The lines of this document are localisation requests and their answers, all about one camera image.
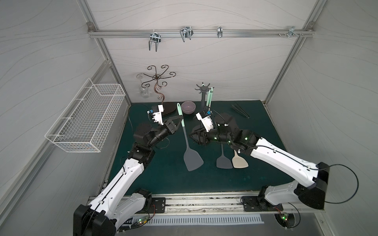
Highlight beige spatula grey handle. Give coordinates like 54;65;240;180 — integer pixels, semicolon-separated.
232;150;249;169

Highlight black tongs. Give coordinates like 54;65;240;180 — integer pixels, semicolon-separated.
231;102;250;119

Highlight glass on mug tree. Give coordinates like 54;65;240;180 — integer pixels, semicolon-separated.
136;73;152;98

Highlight grey utensil rack stand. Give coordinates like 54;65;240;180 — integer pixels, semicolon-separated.
195;83;211;111

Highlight aluminium rail with hooks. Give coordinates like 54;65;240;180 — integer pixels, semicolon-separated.
86;22;316;51

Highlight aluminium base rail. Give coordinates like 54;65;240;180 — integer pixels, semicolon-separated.
82;191;325;217

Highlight lilac ceramic bowl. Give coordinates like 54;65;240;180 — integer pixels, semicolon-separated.
181;101;196;115

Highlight white wire basket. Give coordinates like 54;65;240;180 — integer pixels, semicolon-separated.
45;78;125;153

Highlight grey spatula mint handle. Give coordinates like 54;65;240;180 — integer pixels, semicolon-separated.
216;144;233;169

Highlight grey utensil mint handle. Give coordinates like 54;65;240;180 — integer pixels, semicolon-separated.
206;87;214;108

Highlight grey slotted turner mint handle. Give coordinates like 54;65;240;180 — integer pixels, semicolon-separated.
181;119;204;172

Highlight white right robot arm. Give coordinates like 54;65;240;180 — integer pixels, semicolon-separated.
190;112;330;209

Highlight copper spiral mug tree stand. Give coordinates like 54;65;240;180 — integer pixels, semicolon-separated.
136;65;177;105

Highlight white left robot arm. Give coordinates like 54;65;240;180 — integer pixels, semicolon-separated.
73;115;183;236

